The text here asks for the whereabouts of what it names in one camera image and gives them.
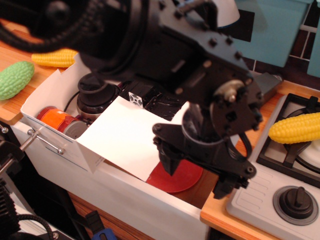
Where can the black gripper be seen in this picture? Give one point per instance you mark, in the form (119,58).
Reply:
(197,141)

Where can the white cardboard mask box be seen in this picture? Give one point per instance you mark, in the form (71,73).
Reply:
(122,134)

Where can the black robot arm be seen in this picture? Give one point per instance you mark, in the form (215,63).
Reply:
(167,43)

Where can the red plastic plate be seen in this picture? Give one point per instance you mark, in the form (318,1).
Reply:
(186,175)

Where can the white toy sink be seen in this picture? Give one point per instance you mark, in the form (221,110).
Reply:
(115,191)

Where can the grey toy stove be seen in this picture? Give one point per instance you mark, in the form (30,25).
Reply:
(279,165)

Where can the black stove knob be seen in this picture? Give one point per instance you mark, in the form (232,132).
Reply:
(295,205)

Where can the grey toy block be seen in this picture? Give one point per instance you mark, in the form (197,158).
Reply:
(268,84)

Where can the yellow toy corn right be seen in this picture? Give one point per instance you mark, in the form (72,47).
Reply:
(297,129)

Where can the yellow toy corn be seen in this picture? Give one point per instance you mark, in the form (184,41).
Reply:
(297,129)
(62,58)

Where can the black 3d mouse device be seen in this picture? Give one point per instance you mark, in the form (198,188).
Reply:
(94,96)

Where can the orange labelled can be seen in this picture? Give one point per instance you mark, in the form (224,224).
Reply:
(62,121)

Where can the teal cabinet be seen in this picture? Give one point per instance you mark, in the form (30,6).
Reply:
(280,36)

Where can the yellow toy corn left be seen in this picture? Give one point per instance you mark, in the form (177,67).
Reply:
(62,58)

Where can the green toy bitter gourd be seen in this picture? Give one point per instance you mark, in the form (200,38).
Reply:
(15,78)

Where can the blue black clamp handle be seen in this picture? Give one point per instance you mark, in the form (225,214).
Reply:
(97,228)

